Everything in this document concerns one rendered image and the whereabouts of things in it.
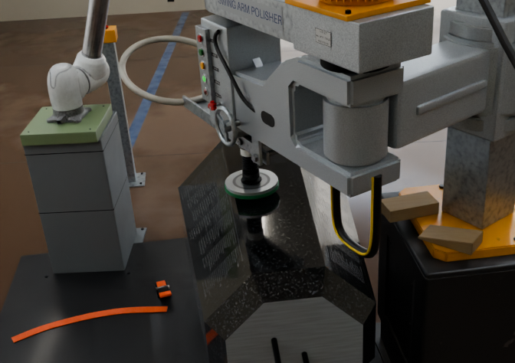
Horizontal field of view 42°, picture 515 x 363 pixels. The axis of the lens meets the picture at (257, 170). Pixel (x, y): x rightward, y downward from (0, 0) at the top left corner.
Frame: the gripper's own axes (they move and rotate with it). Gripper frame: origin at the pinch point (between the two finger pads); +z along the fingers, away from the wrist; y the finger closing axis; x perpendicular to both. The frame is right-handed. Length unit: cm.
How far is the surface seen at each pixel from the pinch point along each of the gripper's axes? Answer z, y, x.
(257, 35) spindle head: -31, 79, 16
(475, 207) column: 6, 137, 88
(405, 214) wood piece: 18, 128, 68
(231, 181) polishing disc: 30, 91, 11
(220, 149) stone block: 54, 50, 18
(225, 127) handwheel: -6, 98, 3
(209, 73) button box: -13, 76, 1
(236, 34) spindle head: -33, 80, 8
